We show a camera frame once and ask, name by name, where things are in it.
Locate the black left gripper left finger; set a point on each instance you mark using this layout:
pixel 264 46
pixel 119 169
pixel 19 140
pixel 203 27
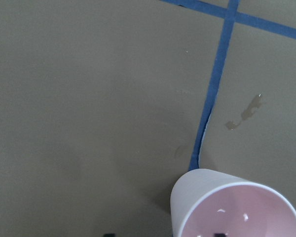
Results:
pixel 109 235

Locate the pink plastic cup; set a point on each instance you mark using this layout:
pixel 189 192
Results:
pixel 204 202

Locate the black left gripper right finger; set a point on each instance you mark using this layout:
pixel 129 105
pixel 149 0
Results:
pixel 219 235

